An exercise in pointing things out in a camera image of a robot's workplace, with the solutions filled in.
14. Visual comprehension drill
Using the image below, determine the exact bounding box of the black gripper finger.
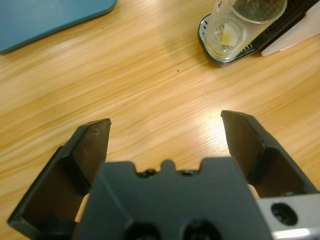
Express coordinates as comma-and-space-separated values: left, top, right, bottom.
220, 109, 320, 200
6, 117, 112, 239

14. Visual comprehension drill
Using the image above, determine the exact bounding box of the clear glass cup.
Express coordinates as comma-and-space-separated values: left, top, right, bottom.
204, 0, 288, 60

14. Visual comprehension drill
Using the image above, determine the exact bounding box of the white capsule coffee machine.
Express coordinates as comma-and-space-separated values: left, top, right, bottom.
249, 0, 320, 57

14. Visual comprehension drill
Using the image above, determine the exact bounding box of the silver drip tray grate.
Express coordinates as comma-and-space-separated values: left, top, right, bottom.
197, 13, 258, 68

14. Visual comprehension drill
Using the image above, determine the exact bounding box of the teal plastic tray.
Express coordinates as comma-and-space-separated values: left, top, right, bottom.
0, 0, 118, 55

